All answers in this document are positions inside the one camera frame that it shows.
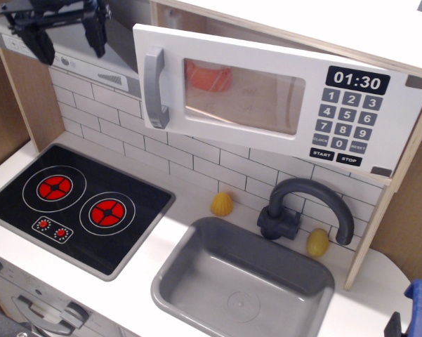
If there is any grey microwave door handle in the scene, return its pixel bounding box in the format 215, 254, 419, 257
143, 46, 169, 129

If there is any orange toy salmon piece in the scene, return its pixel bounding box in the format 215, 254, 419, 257
185, 60, 233, 93

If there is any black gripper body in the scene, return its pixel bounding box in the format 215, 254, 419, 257
0, 1, 111, 34

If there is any wooden microwave cabinet frame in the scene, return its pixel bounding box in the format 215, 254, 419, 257
150, 1, 422, 290

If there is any grey toy oven door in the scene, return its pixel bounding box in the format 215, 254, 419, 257
0, 260, 135, 336

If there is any dark grey toy faucet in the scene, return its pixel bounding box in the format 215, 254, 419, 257
257, 178, 355, 246

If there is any yellow toy lemon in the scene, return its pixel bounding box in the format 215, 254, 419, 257
306, 229, 329, 257

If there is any grey range hood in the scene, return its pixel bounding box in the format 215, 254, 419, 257
0, 14, 141, 98

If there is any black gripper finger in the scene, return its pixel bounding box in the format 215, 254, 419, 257
20, 25, 55, 65
83, 18, 107, 58

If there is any black toy stovetop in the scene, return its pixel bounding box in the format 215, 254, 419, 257
0, 144, 175, 282

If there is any black clamp object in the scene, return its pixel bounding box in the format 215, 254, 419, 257
383, 312, 403, 337

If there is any grey toy sink basin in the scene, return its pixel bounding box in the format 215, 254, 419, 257
151, 218, 335, 336

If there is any white toy microwave door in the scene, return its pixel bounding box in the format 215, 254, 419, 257
133, 24, 422, 177

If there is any yellow toy corn piece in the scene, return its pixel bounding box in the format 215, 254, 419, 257
211, 192, 233, 217

